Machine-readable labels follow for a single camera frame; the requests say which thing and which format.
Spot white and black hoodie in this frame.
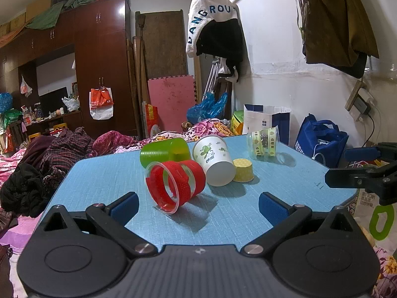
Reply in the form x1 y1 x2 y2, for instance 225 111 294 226
186 0 244 66

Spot blue plastic bag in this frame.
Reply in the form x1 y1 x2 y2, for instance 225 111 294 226
187 92 228 125

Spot pink foam mat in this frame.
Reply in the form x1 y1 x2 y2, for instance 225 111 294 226
147 75 197 132

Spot black power cable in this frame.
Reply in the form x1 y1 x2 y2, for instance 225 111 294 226
361 114 375 147

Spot black television screen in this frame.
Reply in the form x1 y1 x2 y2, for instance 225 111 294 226
39 87 69 115

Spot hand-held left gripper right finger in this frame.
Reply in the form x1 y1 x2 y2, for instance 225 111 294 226
240 192 356 258

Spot floral blanket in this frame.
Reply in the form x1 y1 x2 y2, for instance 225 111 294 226
155 119 236 143

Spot red banded clear cup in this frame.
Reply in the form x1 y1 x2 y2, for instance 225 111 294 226
145 160 206 216

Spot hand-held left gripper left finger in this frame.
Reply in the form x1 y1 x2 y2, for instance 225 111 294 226
42 192 157 258

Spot brown hanging jacket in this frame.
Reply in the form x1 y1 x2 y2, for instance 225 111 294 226
299 0 379 67

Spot green cardboard box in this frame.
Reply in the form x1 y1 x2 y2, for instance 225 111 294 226
231 110 245 135

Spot plaid clothing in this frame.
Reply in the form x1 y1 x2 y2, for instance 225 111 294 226
40 127 95 174

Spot wooden board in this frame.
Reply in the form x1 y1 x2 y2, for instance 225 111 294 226
135 10 188 79

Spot red and yellow sack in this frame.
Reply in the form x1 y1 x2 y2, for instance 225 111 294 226
145 104 161 140

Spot dark wooden wardrobe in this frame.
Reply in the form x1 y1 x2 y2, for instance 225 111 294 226
0 0 138 137

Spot clear cup yellow-green bands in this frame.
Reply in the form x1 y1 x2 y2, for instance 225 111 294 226
246 126 287 164

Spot green cloth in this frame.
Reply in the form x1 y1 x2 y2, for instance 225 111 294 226
26 0 103 30

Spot small yellow cup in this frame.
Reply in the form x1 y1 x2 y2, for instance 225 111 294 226
232 158 255 183

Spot folded metal tripod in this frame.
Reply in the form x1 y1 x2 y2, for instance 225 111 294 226
203 56 230 100

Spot white paper cup green print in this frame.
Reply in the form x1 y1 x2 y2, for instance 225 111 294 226
192 136 237 187

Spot black cloth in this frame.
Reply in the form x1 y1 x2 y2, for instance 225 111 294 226
0 163 52 218

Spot white and blue paper bag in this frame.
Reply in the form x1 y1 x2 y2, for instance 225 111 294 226
243 104 292 146

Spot blue tote bag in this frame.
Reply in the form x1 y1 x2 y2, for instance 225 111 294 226
294 114 349 169

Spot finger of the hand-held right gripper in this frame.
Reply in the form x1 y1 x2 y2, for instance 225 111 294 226
344 142 397 162
325 163 397 206

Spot maroon cloth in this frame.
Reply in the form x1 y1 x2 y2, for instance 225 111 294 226
93 130 146 156

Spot white bag green handle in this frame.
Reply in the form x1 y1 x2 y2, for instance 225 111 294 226
354 189 397 243

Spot orange and white plastic bag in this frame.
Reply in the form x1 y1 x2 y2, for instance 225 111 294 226
90 87 114 121

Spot green plastic cup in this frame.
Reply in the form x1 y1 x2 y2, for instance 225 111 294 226
140 139 191 170

